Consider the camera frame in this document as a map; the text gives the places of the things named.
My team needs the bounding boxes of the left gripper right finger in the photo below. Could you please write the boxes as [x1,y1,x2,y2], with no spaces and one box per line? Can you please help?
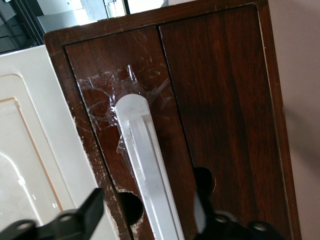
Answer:
[193,191,286,240]

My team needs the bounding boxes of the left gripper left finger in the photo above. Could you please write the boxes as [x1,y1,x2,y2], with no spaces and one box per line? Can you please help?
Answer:
[0,187,105,240]

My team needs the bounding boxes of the white drawer handle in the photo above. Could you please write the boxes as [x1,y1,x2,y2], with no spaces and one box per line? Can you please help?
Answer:
[114,93,186,240]

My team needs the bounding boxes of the clear adhesive tape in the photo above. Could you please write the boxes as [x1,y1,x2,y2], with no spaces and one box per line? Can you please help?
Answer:
[76,64,173,156]

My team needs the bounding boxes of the grey background box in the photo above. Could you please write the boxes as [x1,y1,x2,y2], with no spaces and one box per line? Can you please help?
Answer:
[37,0,111,33]

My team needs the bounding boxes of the wooden drawer without handle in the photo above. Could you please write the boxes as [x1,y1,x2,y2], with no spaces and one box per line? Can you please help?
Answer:
[159,4,292,240]

